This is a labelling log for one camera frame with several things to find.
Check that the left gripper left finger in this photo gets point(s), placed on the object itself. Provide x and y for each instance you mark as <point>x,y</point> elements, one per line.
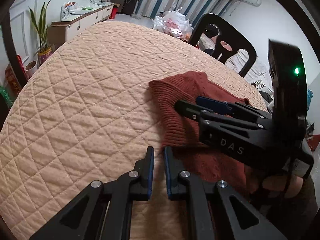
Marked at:
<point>103,210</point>

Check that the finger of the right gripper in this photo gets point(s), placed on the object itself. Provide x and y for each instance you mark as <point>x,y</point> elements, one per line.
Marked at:
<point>232,136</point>
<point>236,110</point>

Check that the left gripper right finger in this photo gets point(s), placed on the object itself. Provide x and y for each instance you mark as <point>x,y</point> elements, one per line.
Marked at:
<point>214,210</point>

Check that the person's right hand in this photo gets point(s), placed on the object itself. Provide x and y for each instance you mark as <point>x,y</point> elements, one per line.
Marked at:
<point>277,185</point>

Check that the white plastic bag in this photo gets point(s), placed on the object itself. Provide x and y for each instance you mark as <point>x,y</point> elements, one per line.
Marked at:
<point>173,23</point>

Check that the peach quilted table cover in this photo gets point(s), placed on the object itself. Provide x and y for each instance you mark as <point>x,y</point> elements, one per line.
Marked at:
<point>88,114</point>

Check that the red thermos on floor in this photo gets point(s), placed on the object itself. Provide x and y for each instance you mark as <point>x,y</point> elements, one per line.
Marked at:
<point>114,11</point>

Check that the green plastic bottle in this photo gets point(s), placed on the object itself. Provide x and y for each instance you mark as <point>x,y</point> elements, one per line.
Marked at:
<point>8,100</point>

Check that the empty terracotta flower pot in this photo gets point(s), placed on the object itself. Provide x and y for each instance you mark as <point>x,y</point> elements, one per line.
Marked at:
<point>30,69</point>

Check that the red gift box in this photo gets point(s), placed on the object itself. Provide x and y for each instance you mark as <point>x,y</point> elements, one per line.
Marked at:
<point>12,79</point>

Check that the snake plant in yellow pot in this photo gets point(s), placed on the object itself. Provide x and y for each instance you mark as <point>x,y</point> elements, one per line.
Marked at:
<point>41,27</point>

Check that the white low tv cabinet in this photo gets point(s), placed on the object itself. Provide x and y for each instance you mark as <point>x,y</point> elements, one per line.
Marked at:
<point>60,32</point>

